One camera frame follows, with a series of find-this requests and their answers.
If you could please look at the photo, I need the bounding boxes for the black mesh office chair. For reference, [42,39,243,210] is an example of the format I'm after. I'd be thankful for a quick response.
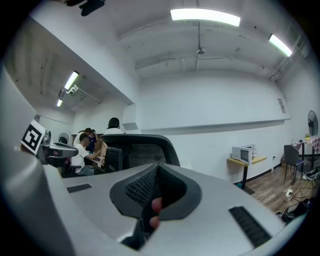
[96,133,181,176]

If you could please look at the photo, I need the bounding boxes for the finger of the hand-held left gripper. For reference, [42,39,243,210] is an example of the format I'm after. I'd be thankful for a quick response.
[47,141,80,158]

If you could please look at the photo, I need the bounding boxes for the table with patterned cloth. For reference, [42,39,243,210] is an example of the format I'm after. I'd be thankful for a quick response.
[291,136,320,162]

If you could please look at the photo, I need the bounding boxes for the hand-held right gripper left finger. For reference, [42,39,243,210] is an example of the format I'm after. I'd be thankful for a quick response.
[42,162,160,256]

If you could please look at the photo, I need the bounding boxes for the yellow wooden side table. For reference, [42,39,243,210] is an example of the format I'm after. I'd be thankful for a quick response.
[226,156,268,196]

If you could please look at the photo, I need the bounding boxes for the white ceiling fan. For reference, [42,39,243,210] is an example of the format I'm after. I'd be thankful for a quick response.
[179,22,226,61]

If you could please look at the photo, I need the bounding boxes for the grey sneaker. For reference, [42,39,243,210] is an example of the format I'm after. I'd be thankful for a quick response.
[301,166,320,181]

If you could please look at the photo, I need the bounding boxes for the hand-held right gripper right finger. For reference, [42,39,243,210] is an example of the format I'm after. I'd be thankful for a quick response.
[138,162,286,256]

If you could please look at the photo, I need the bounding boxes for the white microwave oven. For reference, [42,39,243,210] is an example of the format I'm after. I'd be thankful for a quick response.
[231,144,258,166]

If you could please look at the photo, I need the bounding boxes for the grey chair with blue seat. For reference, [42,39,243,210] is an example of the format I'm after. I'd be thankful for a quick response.
[283,144,306,185]

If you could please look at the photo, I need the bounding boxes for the white ceiling fixture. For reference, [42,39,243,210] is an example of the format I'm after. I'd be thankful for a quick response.
[59,84,80,96]

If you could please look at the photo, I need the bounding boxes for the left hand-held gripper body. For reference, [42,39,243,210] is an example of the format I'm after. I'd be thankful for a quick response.
[20,119,65,166]

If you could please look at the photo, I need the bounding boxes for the wall notice paper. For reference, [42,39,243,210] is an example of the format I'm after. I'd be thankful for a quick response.
[277,97,287,115]

